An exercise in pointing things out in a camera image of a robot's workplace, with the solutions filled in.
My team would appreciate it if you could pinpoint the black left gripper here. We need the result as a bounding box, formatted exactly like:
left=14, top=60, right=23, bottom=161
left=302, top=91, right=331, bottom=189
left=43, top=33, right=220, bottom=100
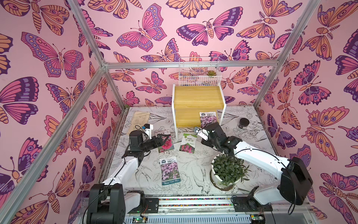
left=139, top=135, right=168, bottom=154

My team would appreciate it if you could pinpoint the pink hollyhock seed bag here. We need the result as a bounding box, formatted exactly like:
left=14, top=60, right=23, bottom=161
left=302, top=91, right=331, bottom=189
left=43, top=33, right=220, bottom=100
left=156, top=130, right=174, bottom=153

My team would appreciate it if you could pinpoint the green seed bag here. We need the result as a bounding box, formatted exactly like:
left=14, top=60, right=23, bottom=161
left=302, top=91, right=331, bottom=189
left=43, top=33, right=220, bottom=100
left=179, top=133, right=197, bottom=154

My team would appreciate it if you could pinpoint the purple flower seed bag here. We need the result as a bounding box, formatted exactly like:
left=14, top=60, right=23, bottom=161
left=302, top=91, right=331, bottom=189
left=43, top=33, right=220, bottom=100
left=199, top=112, right=218, bottom=128
left=159, top=157, right=181, bottom=186

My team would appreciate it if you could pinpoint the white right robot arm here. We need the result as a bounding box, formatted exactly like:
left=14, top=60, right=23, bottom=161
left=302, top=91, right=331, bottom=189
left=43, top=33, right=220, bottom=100
left=194, top=122, right=313, bottom=205

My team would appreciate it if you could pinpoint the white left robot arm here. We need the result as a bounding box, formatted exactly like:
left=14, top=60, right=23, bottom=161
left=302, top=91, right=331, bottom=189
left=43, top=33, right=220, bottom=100
left=82, top=130, right=171, bottom=224

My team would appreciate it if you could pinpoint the white and wood shelf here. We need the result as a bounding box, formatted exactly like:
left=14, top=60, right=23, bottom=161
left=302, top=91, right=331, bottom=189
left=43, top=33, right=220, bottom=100
left=172, top=85, right=227, bottom=138

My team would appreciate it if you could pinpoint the black lidded jar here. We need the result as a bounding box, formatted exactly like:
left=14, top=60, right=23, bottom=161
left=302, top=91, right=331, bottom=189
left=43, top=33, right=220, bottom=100
left=238, top=118, right=250, bottom=129

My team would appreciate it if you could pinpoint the beige rubber glove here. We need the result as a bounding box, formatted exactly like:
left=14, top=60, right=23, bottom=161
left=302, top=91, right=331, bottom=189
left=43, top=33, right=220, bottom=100
left=127, top=111, right=150, bottom=135

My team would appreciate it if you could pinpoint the potted green plant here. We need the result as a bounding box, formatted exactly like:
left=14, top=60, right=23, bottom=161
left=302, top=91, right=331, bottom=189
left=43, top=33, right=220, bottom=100
left=210, top=154, right=251, bottom=191

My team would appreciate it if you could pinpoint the small succulent plant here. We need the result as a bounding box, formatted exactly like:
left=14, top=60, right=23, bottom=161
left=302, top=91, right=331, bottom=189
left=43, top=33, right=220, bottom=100
left=207, top=70, right=217, bottom=76

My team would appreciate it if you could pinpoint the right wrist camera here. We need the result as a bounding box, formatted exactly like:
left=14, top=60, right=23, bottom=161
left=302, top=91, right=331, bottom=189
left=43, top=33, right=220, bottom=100
left=194, top=127, right=208, bottom=141

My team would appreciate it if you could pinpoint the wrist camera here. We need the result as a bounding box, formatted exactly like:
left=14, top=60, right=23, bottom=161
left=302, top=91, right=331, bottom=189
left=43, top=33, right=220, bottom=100
left=194, top=127, right=208, bottom=141
left=141, top=124, right=153, bottom=139

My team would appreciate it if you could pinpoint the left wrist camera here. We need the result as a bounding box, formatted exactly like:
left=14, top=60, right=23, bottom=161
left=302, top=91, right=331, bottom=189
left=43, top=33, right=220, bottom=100
left=141, top=124, right=153, bottom=139

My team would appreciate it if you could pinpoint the white wire basket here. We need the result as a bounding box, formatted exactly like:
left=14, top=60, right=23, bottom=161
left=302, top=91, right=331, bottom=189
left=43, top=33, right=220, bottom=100
left=178, top=57, right=222, bottom=86

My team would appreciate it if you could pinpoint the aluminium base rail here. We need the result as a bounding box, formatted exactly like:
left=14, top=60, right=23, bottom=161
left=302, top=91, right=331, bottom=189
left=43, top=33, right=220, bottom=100
left=123, top=195, right=319, bottom=224

